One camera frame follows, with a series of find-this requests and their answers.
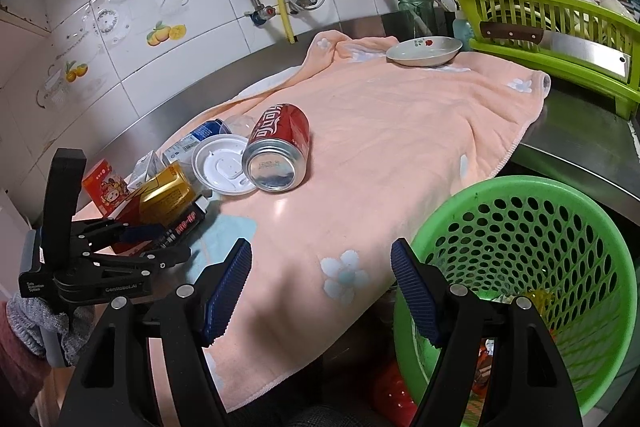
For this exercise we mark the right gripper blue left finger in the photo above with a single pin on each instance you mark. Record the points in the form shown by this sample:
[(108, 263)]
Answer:
[(221, 286)]

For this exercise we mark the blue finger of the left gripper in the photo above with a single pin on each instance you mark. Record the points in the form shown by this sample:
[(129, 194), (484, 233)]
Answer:
[(151, 262), (108, 233)]

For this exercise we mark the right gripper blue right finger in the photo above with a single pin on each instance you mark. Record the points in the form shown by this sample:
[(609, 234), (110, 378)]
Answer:
[(421, 286)]

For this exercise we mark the black white box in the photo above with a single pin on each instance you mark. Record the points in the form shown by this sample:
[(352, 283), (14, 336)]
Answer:
[(188, 221)]

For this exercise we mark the gold red cigarette box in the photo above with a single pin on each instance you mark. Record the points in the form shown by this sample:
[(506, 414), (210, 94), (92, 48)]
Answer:
[(159, 201)]

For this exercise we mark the white milk carton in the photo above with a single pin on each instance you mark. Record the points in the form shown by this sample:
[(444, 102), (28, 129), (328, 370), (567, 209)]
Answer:
[(145, 169)]

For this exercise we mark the blue silver can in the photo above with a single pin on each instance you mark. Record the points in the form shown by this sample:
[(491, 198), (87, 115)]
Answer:
[(182, 149)]

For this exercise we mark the white plastic lid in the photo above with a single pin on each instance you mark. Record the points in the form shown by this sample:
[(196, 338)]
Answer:
[(217, 164)]

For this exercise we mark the red cola can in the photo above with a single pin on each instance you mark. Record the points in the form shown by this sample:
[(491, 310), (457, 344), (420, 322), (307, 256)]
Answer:
[(276, 156)]

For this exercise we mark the yellow plastic wrapper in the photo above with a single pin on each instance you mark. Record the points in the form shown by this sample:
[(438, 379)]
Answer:
[(543, 300)]

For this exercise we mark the clear plastic dome cup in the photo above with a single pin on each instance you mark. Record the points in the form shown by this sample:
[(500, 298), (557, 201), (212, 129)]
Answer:
[(240, 124)]

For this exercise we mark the left gloved hand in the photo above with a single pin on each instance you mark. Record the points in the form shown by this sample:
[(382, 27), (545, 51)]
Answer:
[(29, 318)]

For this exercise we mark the red plastic stool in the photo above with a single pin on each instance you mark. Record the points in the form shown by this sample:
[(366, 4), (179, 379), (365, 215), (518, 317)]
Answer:
[(392, 398)]

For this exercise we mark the green plastic waste basket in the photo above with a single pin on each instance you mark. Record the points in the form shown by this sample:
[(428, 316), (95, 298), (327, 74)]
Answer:
[(505, 236)]

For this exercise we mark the peach towel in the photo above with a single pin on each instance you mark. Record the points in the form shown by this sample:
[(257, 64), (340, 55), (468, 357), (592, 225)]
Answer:
[(389, 145)]

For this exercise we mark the white shallow bowl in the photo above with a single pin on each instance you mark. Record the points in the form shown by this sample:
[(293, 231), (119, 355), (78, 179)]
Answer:
[(425, 51)]

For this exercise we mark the green utensil jar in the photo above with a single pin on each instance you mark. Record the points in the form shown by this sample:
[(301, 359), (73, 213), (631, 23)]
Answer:
[(420, 16)]

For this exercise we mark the green dish rack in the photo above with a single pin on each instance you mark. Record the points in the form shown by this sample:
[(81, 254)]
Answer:
[(578, 18)]

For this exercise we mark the cleaver with wooden handle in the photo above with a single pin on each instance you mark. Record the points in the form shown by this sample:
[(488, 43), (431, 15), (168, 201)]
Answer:
[(610, 61)]

